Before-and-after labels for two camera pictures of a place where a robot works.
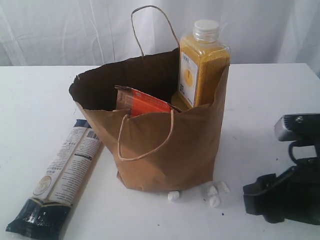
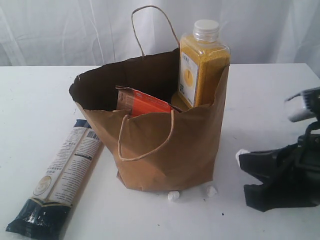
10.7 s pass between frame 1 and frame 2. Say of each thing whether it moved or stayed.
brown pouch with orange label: stayed
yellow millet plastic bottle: stayed
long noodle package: stayed
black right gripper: moved
